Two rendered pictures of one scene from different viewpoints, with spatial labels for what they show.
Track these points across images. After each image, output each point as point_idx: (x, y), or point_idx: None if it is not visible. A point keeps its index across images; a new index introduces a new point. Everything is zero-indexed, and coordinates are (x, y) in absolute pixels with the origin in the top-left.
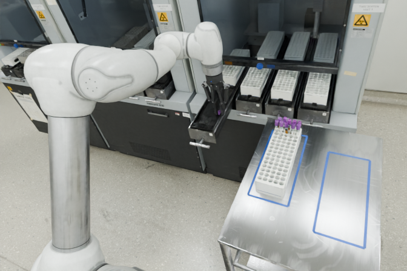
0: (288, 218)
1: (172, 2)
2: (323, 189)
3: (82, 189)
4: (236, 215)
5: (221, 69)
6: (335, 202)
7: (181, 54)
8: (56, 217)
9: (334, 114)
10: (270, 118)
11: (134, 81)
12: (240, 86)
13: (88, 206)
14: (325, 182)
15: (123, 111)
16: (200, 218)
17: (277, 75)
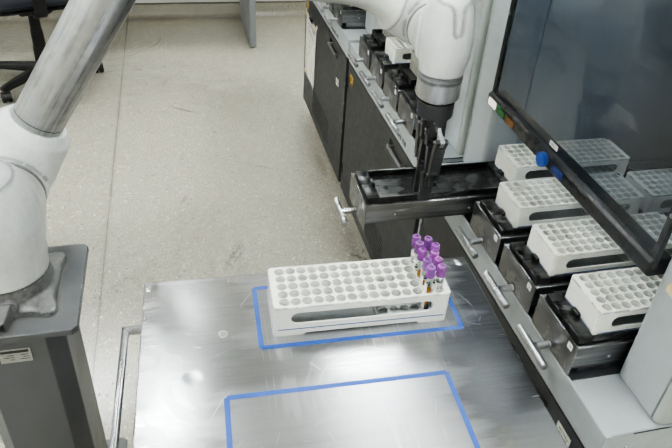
0: (236, 355)
1: None
2: (335, 388)
3: (70, 58)
4: (203, 288)
5: (440, 98)
6: (314, 415)
7: (398, 28)
8: (33, 69)
9: (611, 381)
10: (463, 260)
11: None
12: (501, 182)
13: (67, 89)
14: (357, 387)
15: (370, 123)
16: None
17: (588, 220)
